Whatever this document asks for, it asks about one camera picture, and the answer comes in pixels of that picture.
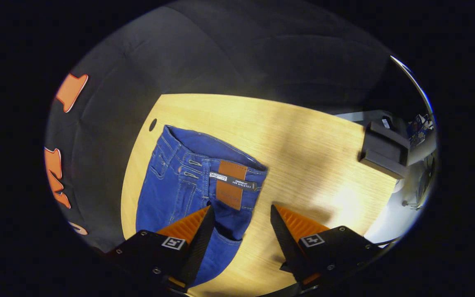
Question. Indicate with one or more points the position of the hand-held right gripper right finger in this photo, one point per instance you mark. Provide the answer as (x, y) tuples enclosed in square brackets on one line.
[(289, 243)]

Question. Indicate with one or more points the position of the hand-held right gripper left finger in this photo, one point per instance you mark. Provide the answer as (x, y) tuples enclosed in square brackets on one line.
[(198, 247)]

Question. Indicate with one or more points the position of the blue denim jeans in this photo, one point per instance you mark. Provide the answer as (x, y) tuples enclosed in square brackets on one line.
[(167, 194)]

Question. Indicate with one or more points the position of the dark grey box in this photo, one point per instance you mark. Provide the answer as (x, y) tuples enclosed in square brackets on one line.
[(386, 150)]

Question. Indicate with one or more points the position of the small dark device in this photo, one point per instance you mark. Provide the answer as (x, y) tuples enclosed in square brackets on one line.
[(386, 123)]

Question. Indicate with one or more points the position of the blue printed items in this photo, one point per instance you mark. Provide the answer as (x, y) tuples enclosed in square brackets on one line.
[(421, 126)]

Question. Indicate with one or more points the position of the black backdrop cloth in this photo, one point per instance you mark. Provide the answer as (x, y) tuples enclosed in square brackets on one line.
[(220, 49)]

